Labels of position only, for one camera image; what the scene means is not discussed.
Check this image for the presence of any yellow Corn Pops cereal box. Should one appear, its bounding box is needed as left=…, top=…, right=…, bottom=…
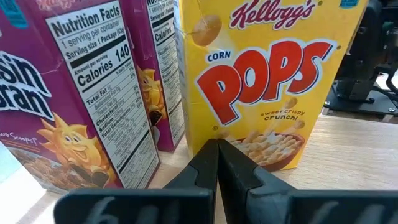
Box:
left=174, top=0, right=369, bottom=173

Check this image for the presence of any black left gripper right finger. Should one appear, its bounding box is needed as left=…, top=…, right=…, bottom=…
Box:
left=217, top=139, right=398, bottom=224

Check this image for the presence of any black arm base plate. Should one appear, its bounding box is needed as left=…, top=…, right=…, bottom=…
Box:
left=323, top=82, right=398, bottom=118

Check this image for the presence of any wooden shelf with black frame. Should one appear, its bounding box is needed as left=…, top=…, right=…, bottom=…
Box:
left=0, top=114, right=398, bottom=224

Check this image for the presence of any purple Raisin Bran cereal box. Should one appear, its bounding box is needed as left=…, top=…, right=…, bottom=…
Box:
left=119, top=0, right=187, bottom=153
left=0, top=0, right=161, bottom=195

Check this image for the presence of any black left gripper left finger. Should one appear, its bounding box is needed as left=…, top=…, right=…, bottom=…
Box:
left=54, top=139, right=218, bottom=224

